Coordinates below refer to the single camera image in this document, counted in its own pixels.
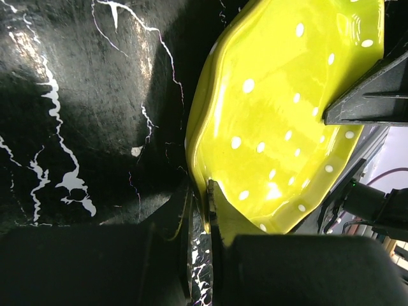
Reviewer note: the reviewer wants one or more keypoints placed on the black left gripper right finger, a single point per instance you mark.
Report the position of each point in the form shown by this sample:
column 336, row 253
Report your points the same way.
column 227, row 224

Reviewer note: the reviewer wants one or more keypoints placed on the lime green polka dot plate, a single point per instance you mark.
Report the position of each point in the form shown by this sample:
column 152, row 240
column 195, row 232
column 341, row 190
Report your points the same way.
column 256, row 122

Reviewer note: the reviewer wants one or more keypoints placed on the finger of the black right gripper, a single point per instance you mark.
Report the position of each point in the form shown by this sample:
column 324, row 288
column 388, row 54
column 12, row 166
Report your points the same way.
column 379, row 97

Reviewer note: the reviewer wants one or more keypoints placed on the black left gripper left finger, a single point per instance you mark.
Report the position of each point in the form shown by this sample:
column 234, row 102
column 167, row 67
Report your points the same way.
column 150, row 263

